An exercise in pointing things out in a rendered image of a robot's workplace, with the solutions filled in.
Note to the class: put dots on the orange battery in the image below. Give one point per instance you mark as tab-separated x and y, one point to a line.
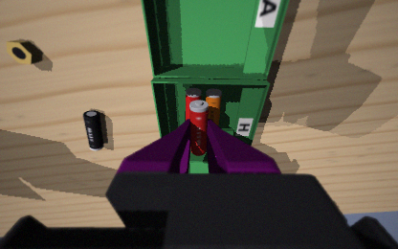
213	98

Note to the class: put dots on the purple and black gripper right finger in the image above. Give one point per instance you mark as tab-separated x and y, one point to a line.
234	155

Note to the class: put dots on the green rack of three bins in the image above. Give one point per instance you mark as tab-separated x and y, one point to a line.
203	44

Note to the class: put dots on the red battery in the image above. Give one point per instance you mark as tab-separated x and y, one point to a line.
198	114
192	94

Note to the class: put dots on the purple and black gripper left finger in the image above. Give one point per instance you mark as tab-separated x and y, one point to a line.
164	154

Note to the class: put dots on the yellow hex nut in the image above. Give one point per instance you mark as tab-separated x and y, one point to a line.
23	51

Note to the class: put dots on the black battery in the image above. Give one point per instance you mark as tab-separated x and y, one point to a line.
93	129

